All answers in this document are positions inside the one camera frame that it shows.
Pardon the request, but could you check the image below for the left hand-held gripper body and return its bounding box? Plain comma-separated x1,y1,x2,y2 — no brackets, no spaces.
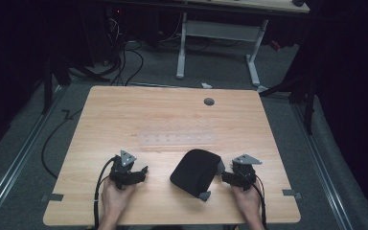
109,149,138,191

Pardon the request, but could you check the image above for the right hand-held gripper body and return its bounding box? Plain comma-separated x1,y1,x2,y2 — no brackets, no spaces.
231,153,264,193

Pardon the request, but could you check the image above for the black cloth pouch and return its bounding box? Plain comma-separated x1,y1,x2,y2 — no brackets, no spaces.
169,149,226,202

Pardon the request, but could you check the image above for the person's right hand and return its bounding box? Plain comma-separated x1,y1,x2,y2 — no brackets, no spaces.
230,184,264,224

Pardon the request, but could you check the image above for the person's left hand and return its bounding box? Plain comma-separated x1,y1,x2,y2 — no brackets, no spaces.
100,176,138,224

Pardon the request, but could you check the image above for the clear plastic strip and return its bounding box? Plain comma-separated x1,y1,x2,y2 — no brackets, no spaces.
138,131,219,149

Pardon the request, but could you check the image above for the grey tape piece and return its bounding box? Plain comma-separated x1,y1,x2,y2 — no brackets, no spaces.
282,189,303,199
39,193,65,203

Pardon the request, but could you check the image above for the black metal stand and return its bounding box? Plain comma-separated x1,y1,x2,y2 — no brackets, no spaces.
40,52,73,115
258,71,318,136

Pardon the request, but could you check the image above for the right hand-held gripper cable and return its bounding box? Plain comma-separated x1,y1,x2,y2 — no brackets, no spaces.
249,173,268,230

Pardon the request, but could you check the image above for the hand-held gripper cable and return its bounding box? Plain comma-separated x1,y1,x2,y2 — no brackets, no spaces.
249,173,268,230
92,155,118,230

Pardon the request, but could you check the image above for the left hand-held gripper cable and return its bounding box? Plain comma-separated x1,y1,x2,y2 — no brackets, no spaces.
92,155,118,230

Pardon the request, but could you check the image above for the black floor cable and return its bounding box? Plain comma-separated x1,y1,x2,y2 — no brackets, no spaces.
40,108,84,180

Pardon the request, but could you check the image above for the metal floor rail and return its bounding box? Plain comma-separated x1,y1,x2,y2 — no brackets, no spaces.
0,85,67,222
291,102,355,230

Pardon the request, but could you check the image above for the bundle of black cables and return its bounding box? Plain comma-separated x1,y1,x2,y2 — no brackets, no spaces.
105,16,145,87

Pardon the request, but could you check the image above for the white metal desk frame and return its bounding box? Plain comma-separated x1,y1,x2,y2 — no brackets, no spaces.
175,11,269,88

